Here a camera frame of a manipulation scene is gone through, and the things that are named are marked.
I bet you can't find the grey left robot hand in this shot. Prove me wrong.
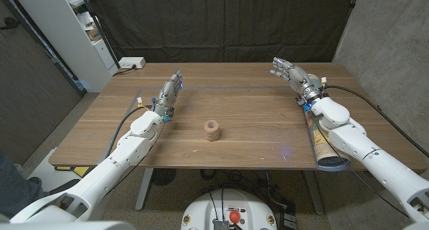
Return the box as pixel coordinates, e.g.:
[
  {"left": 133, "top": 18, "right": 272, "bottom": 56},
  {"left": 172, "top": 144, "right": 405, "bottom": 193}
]
[{"left": 154, "top": 68, "right": 184, "bottom": 121}]

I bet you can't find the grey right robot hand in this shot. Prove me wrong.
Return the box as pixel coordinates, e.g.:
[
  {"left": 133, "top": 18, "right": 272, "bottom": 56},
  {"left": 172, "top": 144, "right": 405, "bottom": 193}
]
[{"left": 269, "top": 57, "right": 324, "bottom": 105}]

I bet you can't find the printed map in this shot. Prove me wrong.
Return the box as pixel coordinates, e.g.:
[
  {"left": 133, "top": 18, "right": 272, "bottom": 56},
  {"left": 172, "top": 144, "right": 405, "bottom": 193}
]
[{"left": 303, "top": 73, "right": 352, "bottom": 172}]

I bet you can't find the tan tape roll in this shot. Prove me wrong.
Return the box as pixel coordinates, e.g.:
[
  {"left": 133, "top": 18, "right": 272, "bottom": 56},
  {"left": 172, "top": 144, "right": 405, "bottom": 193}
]
[{"left": 204, "top": 119, "right": 221, "bottom": 142}]

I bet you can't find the white power strip box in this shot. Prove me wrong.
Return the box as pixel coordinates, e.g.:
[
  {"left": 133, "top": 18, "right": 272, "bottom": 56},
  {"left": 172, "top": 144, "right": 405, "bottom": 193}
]
[{"left": 118, "top": 56, "right": 147, "bottom": 70}]

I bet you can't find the black round floor object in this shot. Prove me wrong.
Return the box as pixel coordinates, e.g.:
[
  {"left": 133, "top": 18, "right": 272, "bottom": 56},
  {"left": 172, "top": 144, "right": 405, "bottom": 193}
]
[{"left": 150, "top": 168, "right": 177, "bottom": 186}]

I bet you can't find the black backdrop curtain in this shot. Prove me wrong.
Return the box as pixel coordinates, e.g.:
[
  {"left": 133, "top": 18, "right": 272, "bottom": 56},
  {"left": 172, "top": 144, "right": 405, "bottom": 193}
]
[{"left": 82, "top": 0, "right": 361, "bottom": 64}]

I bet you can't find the black backdrop stand pole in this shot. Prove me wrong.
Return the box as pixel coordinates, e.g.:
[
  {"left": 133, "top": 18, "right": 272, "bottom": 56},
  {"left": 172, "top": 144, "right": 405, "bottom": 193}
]
[{"left": 77, "top": 0, "right": 121, "bottom": 69}]

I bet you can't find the small cardboard box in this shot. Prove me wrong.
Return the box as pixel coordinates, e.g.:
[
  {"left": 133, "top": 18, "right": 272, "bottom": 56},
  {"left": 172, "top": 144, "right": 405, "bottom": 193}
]
[{"left": 85, "top": 27, "right": 103, "bottom": 42}]

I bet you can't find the grey table leg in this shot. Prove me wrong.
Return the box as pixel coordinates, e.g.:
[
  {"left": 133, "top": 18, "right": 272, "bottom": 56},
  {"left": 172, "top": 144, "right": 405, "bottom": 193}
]
[
  {"left": 135, "top": 168, "right": 154, "bottom": 211},
  {"left": 303, "top": 170, "right": 325, "bottom": 216}
]

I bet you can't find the white shelf cabinet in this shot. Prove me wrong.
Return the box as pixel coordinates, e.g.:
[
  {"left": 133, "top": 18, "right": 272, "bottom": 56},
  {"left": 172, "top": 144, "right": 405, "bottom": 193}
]
[{"left": 9, "top": 0, "right": 119, "bottom": 93}]

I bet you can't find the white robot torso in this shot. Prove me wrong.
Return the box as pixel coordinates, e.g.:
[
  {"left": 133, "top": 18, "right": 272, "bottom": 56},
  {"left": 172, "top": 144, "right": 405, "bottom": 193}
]
[{"left": 180, "top": 188, "right": 278, "bottom": 230}]

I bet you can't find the black floor power strip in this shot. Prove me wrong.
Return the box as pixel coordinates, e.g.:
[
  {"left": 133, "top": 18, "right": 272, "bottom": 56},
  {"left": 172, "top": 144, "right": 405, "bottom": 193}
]
[{"left": 280, "top": 203, "right": 298, "bottom": 230}]

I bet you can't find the person's leg in jeans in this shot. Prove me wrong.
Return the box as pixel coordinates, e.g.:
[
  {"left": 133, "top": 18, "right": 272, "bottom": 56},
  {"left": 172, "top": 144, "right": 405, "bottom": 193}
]
[{"left": 0, "top": 151, "right": 44, "bottom": 219}]

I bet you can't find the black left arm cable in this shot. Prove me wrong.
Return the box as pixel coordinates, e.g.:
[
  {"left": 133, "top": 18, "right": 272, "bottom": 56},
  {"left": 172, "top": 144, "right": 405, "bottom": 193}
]
[{"left": 109, "top": 105, "right": 151, "bottom": 157}]

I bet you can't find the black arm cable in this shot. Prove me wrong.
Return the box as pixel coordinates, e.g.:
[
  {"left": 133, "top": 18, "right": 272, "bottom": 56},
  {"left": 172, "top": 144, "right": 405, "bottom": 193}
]
[
  {"left": 324, "top": 84, "right": 429, "bottom": 159},
  {"left": 109, "top": 105, "right": 151, "bottom": 157}
]

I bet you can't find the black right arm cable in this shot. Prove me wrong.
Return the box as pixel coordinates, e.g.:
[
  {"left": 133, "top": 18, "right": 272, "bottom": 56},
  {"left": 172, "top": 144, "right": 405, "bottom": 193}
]
[{"left": 324, "top": 84, "right": 429, "bottom": 159}]

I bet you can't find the black floor cable bundle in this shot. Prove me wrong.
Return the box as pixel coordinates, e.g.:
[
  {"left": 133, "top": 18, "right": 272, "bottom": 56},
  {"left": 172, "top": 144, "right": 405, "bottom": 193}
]
[{"left": 200, "top": 169, "right": 286, "bottom": 204}]

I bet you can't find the black door handle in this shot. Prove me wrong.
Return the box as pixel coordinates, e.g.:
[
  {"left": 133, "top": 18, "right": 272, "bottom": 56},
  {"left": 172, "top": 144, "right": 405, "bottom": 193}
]
[{"left": 0, "top": 17, "right": 20, "bottom": 32}]

